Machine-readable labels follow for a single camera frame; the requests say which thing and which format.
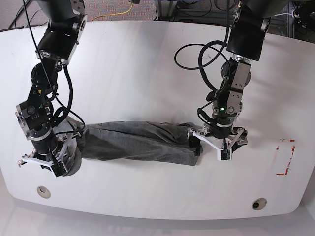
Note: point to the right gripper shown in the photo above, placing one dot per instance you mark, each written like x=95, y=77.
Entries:
x=51, y=148

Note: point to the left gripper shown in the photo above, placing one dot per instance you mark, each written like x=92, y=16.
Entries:
x=221, y=135

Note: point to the grey t-shirt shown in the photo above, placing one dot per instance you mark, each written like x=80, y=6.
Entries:
x=134, y=140

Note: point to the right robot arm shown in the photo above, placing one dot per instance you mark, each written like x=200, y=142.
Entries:
x=40, y=123

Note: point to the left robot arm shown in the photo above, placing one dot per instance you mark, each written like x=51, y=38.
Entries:
x=244, y=39

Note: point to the red tape rectangle marking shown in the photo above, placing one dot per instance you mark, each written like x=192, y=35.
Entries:
x=283, y=156

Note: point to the white power strip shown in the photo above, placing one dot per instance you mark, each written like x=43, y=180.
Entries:
x=295, y=14

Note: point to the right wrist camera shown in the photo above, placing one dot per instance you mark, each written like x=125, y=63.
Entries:
x=59, y=169

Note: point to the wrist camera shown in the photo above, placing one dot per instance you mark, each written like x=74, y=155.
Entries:
x=224, y=154
x=59, y=169

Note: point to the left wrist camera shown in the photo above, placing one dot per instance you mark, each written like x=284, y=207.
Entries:
x=224, y=154

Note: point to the left table cable grommet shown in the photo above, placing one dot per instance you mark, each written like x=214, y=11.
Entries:
x=43, y=192

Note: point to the table cable grommet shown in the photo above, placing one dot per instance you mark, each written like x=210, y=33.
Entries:
x=259, y=204
x=43, y=192

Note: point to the right table cable grommet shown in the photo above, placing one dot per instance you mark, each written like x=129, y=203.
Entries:
x=259, y=204

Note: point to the aluminium frame stand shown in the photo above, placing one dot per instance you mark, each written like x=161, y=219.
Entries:
x=165, y=9

